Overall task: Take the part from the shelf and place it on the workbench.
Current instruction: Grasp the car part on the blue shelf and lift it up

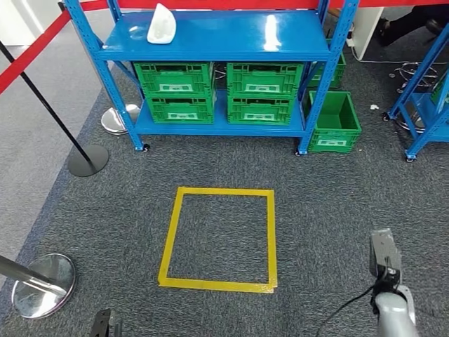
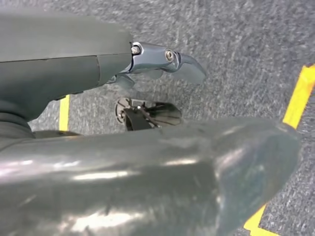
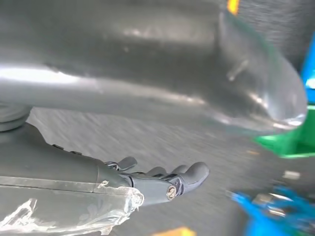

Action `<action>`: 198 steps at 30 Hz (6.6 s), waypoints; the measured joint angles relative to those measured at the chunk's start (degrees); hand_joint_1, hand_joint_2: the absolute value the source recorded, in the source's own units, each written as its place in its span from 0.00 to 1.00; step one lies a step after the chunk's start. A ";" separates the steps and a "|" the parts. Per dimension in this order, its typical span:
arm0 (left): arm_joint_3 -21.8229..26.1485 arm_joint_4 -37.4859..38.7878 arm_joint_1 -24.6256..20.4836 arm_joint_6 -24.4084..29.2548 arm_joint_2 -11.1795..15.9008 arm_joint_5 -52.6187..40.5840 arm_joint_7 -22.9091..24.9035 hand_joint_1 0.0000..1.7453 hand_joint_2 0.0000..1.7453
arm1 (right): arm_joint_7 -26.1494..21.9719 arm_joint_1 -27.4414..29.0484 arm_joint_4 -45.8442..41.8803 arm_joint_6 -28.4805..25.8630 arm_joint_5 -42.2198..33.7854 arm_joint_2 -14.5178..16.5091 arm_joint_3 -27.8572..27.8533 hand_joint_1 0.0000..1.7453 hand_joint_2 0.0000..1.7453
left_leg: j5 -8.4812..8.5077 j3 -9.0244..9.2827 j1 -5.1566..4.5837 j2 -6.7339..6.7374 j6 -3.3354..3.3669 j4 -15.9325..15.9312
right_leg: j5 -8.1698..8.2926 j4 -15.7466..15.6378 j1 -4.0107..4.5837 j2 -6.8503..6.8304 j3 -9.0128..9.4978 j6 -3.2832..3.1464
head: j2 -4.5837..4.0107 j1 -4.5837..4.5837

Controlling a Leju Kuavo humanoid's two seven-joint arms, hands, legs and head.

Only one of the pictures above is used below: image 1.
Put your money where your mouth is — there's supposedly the white plastic shell part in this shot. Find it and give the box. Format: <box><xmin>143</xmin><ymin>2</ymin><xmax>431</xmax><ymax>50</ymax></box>
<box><xmin>146</xmin><ymin>2</ymin><xmax>177</xmax><ymax>46</ymax></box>

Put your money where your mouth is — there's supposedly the blue metal shelf rack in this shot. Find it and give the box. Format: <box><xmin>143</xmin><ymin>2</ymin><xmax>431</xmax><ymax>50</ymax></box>
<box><xmin>383</xmin><ymin>23</ymin><xmax>449</xmax><ymax>163</ymax></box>
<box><xmin>63</xmin><ymin>0</ymin><xmax>360</xmax><ymax>157</ymax></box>

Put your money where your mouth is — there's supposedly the yellow floor tape square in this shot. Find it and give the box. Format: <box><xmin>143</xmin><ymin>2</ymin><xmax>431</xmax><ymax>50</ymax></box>
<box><xmin>157</xmin><ymin>186</ymin><xmax>278</xmax><ymax>295</ymax></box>

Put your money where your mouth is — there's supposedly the green plastic crate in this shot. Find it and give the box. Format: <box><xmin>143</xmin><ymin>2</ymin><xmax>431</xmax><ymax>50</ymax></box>
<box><xmin>307</xmin><ymin>91</ymin><xmax>362</xmax><ymax>154</ymax></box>
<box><xmin>226</xmin><ymin>95</ymin><xmax>297</xmax><ymax>126</ymax></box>
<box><xmin>308</xmin><ymin>39</ymin><xmax>347</xmax><ymax>90</ymax></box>
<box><xmin>226</xmin><ymin>62</ymin><xmax>304</xmax><ymax>100</ymax></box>
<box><xmin>134</xmin><ymin>61</ymin><xmax>216</xmax><ymax>98</ymax></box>
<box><xmin>145</xmin><ymin>91</ymin><xmax>216</xmax><ymax>125</ymax></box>

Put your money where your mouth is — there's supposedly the chrome chair base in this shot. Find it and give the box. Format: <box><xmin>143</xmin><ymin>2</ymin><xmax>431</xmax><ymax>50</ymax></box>
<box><xmin>396</xmin><ymin>111</ymin><xmax>426</xmax><ymax>134</ymax></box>
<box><xmin>389</xmin><ymin>61</ymin><xmax>439</xmax><ymax>94</ymax></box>

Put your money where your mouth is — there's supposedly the person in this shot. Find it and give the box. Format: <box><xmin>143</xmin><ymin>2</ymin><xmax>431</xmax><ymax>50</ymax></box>
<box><xmin>374</xmin><ymin>4</ymin><xmax>449</xmax><ymax>48</ymax></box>

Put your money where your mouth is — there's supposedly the chrome stanchion post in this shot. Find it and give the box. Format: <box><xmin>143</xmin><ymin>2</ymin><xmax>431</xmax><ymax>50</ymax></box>
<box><xmin>0</xmin><ymin>253</ymin><xmax>76</xmax><ymax>320</ymax></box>
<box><xmin>57</xmin><ymin>2</ymin><xmax>141</xmax><ymax>136</ymax></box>

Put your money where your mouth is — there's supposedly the black stanchion post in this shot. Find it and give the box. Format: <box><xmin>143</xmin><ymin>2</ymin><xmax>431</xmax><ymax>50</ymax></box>
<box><xmin>0</xmin><ymin>39</ymin><xmax>109</xmax><ymax>178</ymax></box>

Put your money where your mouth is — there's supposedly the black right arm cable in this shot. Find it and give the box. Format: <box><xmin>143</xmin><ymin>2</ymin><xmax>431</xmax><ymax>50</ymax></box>
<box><xmin>315</xmin><ymin>284</ymin><xmax>377</xmax><ymax>337</ymax></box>

